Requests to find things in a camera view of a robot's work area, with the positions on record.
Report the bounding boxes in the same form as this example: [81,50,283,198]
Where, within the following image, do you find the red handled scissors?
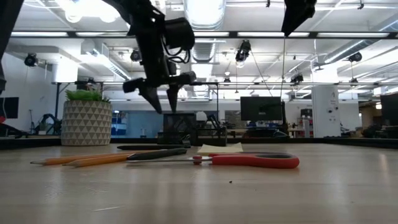
[126,151,300,170]

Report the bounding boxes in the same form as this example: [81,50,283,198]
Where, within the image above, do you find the thin hanging cable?
[279,35,287,98]

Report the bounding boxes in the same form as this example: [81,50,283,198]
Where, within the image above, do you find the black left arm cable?
[161,43,191,65]

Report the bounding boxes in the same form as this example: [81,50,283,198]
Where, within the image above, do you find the black pen with white print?
[126,147,188,161]

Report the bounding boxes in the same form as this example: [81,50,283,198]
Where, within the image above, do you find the plain black pen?
[116,144,191,151]

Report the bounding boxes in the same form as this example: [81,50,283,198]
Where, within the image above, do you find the white geometric planter pot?
[60,100,113,147]

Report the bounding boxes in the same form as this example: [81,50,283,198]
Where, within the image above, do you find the black table edge rail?
[0,136,398,151]

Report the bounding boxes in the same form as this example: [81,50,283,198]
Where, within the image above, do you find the white pillar with wall boxes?
[312,85,341,138]

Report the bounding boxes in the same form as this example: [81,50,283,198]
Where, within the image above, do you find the background office desk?
[226,121,312,138]

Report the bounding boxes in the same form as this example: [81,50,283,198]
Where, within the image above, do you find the pale yellow sticky notepad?
[197,142,244,154]

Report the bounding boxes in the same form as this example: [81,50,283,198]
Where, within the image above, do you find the black overhead frame bar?
[0,30,398,40]

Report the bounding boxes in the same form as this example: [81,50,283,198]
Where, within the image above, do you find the silver ventilation duct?
[183,0,227,63]

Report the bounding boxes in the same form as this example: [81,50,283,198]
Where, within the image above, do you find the black mesh desk organizer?
[157,112,228,147]

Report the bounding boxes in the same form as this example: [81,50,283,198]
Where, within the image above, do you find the yellow pencil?
[62,154,134,168]
[30,151,156,166]

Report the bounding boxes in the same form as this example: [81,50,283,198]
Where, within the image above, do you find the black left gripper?
[123,12,198,114]

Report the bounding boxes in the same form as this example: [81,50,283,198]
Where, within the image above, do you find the green artificial grass plant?
[64,88,110,103]

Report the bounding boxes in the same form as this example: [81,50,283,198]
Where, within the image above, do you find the plain white pillar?
[51,58,78,83]

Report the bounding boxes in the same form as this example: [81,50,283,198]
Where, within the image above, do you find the black and red device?
[0,115,29,139]

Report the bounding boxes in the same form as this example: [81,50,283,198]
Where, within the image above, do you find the black computer monitor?
[240,96,284,122]
[379,93,398,127]
[0,96,19,119]

